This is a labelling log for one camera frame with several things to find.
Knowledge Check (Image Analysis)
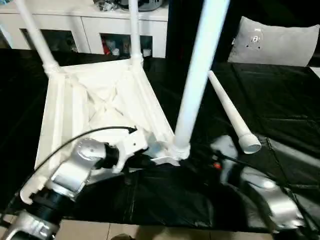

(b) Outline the black table mat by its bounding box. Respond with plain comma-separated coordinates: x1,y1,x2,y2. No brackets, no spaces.
0,48,320,235

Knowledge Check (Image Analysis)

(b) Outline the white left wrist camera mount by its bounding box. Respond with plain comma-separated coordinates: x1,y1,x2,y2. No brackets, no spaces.
112,129,149,175

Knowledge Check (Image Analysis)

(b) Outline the white plastic table top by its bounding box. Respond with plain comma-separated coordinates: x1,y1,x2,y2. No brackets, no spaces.
19,56,191,205

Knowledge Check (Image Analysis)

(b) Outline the grey pillow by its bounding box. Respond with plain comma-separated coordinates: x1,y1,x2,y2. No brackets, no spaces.
227,16,320,68

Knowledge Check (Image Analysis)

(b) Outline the white plastic table leg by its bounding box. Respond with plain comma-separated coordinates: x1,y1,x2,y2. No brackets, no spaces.
207,70,263,155
14,0,61,73
127,0,145,66
172,0,232,161

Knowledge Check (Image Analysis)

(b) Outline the white glass-door cabinet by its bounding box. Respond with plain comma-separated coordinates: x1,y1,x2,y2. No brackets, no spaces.
0,4,169,59

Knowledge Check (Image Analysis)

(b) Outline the grey pot on cabinet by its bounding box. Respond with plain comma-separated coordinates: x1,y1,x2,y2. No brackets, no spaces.
119,0,169,13

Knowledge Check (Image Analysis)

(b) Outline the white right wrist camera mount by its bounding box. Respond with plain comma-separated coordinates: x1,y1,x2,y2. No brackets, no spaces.
209,134,240,183

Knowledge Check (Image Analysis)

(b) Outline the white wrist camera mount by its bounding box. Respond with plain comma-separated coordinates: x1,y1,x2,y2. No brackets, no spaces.
112,129,149,175
209,134,240,183

